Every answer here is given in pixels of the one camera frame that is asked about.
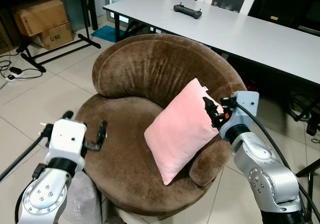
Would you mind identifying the black floor cable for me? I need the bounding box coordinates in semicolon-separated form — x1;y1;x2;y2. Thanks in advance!
0;54;47;90

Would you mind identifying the pink pillow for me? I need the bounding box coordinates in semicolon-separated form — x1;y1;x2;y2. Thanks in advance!
144;78;225;186

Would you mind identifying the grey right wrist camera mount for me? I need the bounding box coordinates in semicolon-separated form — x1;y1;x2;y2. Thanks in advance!
230;90;260;131

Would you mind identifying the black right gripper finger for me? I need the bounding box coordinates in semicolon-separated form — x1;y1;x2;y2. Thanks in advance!
207;109;224;130
202;96;223;116

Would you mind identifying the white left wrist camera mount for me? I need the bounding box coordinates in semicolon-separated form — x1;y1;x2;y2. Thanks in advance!
46;118;88;166

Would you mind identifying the large black cabinet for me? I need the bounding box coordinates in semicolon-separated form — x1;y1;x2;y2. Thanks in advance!
247;0;320;37

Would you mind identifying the black metal furniture leg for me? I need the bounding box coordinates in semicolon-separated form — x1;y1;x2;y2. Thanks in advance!
295;159;320;210

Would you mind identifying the black cable bundle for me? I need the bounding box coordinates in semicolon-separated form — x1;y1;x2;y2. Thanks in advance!
287;91;320;136

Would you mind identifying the large cardboard box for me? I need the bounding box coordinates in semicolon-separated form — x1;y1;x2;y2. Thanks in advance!
12;0;70;37

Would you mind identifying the small printed cardboard box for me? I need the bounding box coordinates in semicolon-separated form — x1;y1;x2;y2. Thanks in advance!
37;23;75;51

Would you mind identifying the black remote controller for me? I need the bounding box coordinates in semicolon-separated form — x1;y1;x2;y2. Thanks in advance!
173;4;203;20

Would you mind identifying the grey pillow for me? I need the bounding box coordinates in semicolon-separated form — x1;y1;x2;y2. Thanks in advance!
65;173;104;224

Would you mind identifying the long white table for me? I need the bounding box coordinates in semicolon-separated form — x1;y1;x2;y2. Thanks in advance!
102;0;320;85

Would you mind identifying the brown round velvet sofa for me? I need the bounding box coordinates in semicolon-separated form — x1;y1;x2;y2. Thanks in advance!
75;33;248;218

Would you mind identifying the black metal rack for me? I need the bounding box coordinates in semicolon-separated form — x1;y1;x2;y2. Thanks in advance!
16;0;102;74

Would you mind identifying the black power adapter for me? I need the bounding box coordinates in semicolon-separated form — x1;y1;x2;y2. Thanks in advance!
7;66;24;80

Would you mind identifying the blue floor mat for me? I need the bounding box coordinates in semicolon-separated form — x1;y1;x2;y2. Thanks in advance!
91;25;126;44

